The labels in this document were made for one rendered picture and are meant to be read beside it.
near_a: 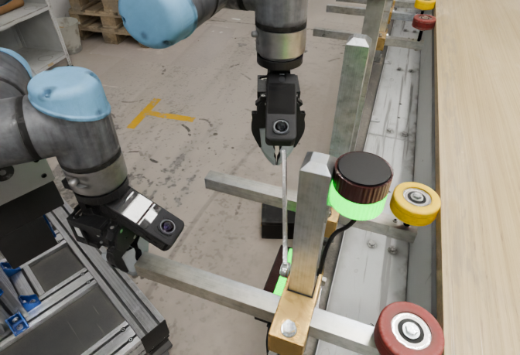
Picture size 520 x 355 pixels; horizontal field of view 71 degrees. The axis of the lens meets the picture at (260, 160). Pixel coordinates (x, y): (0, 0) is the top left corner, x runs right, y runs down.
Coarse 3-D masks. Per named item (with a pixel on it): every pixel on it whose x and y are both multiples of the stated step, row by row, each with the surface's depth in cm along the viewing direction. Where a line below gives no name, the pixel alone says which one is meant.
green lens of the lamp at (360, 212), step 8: (336, 192) 39; (336, 200) 40; (344, 200) 38; (384, 200) 38; (336, 208) 40; (344, 208) 39; (352, 208) 38; (360, 208) 38; (368, 208) 38; (376, 208) 38; (344, 216) 40; (352, 216) 39; (360, 216) 39; (368, 216) 39; (376, 216) 39
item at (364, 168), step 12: (348, 156) 40; (360, 156) 40; (372, 156) 40; (348, 168) 38; (360, 168) 38; (372, 168) 38; (384, 168) 38; (348, 180) 37; (360, 180) 37; (372, 180) 37; (384, 180) 37; (324, 252) 49
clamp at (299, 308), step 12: (288, 276) 56; (288, 288) 54; (288, 300) 53; (300, 300) 53; (312, 300) 53; (276, 312) 51; (288, 312) 51; (300, 312) 51; (312, 312) 51; (276, 324) 50; (300, 324) 50; (276, 336) 49; (300, 336) 49; (276, 348) 51; (288, 348) 50; (300, 348) 48
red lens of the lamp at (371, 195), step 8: (368, 152) 41; (384, 160) 40; (336, 168) 38; (336, 176) 38; (392, 176) 37; (336, 184) 39; (344, 184) 37; (352, 184) 37; (384, 184) 37; (344, 192) 38; (352, 192) 37; (360, 192) 37; (368, 192) 36; (376, 192) 37; (384, 192) 37; (352, 200) 38; (360, 200) 37; (368, 200) 37; (376, 200) 37
